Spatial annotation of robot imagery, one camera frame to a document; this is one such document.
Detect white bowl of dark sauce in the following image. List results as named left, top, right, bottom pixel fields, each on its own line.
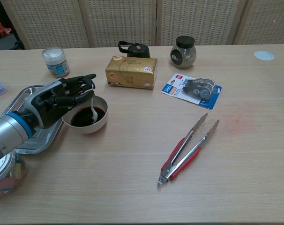
left=62, top=96, right=109, bottom=135

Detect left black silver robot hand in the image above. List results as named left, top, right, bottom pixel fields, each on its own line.
left=23, top=74, right=97, bottom=129

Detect black tripod stand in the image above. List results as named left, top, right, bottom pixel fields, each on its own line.
left=1, top=0, right=26, bottom=50

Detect glass herb jar black lid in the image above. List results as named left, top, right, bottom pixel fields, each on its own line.
left=170, top=35, right=197, bottom=69

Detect wooden woven folding screen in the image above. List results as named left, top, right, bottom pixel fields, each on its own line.
left=0, top=0, right=284, bottom=50

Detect gold tissue pack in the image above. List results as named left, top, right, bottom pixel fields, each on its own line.
left=105, top=55, right=158, bottom=90

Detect orange black bag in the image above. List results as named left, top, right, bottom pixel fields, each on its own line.
left=0, top=14, right=13, bottom=42

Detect black teapot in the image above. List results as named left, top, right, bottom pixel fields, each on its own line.
left=118, top=40, right=151, bottom=59

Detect clear jar white lid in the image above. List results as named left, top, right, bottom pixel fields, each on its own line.
left=42, top=46, right=70, bottom=79

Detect white round desk grommet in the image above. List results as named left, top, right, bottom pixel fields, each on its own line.
left=254, top=50, right=276, bottom=61

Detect correction tape blister pack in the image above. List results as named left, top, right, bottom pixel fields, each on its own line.
left=161, top=73, right=223, bottom=110

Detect stainless steel tray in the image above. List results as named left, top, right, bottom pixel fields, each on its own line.
left=6, top=84, right=64, bottom=155

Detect red handled metal tongs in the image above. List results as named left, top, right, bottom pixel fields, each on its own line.
left=157, top=113, right=220, bottom=187

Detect white plastic spoon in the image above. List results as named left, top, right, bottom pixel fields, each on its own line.
left=90, top=84, right=98, bottom=123

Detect clear tub of colourful clips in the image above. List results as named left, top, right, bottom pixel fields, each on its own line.
left=0, top=150, right=29, bottom=202

